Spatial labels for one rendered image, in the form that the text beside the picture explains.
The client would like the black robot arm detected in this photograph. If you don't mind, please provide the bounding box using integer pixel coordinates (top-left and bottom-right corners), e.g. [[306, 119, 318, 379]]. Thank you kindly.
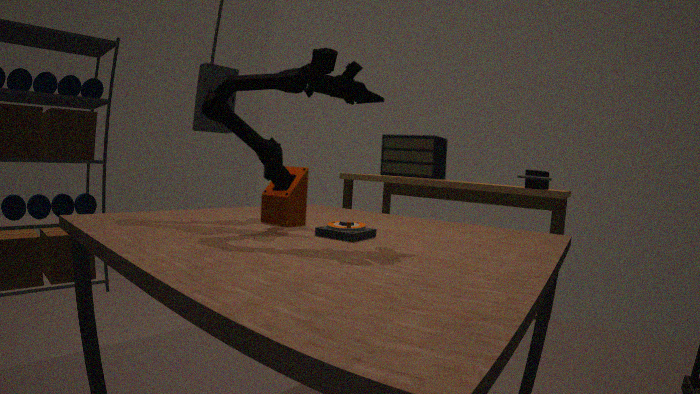
[[202, 48, 363, 191]]

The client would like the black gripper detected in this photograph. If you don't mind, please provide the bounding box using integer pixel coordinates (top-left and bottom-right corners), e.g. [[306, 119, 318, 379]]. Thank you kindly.
[[327, 77, 385, 105]]

